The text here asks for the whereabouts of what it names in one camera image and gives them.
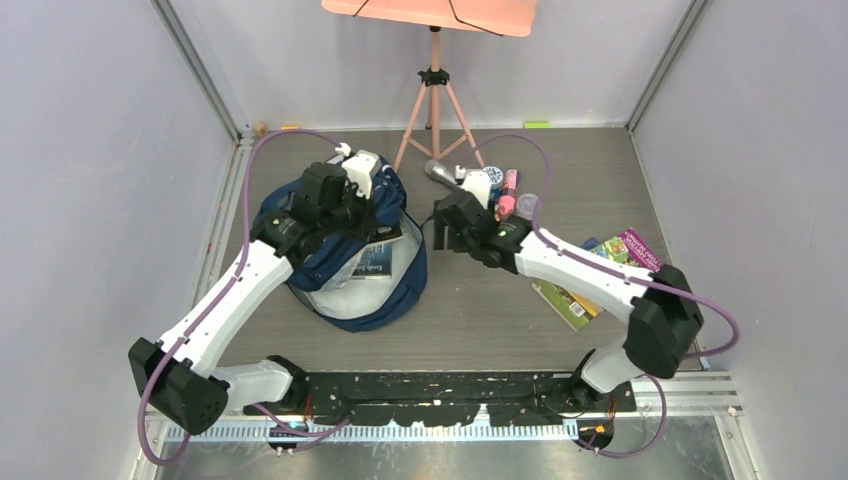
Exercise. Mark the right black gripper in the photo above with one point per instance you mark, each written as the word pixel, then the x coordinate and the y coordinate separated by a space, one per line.
pixel 455 242

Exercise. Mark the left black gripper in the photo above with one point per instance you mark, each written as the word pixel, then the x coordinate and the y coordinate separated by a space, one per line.
pixel 362 231

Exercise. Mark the dark blue fantasy book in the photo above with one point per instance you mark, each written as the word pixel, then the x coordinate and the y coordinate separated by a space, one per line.
pixel 374 262

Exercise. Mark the navy blue student backpack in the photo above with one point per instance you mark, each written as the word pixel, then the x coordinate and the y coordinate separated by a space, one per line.
pixel 323 263

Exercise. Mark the purple magenta booklet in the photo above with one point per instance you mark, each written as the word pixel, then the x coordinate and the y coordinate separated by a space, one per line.
pixel 627 248

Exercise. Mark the brown cover book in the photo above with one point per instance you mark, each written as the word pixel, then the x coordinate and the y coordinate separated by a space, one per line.
pixel 386 234

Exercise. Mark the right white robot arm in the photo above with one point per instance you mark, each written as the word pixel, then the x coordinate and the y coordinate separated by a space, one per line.
pixel 657 307

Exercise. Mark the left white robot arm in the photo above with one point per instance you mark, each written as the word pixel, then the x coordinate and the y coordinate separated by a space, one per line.
pixel 179 374

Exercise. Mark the pink highlighter marker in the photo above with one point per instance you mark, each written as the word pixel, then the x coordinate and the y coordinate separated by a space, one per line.
pixel 507 200

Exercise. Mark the silver microphone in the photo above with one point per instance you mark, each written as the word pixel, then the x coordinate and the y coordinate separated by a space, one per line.
pixel 438 172

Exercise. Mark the blue patterned round tin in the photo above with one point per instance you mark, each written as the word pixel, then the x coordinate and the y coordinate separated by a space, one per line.
pixel 496 179

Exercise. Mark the clear small round container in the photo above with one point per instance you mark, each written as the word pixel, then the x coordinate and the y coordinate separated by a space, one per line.
pixel 525 205

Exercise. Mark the small cork piece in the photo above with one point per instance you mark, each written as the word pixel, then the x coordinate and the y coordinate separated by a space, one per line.
pixel 260 129

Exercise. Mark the pink music stand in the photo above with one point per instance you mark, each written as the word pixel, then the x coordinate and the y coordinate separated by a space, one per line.
pixel 505 18

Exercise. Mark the green yellow booklet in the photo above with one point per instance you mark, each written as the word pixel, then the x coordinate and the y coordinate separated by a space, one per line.
pixel 575 310

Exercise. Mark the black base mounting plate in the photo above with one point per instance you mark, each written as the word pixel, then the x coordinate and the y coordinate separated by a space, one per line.
pixel 441 399

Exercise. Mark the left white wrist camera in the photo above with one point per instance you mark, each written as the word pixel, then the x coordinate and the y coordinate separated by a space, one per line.
pixel 361 167

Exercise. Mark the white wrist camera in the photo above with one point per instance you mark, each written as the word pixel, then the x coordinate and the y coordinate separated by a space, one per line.
pixel 361 167
pixel 478 183

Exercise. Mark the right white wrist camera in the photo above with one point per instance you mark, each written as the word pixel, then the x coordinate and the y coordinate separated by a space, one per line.
pixel 478 183

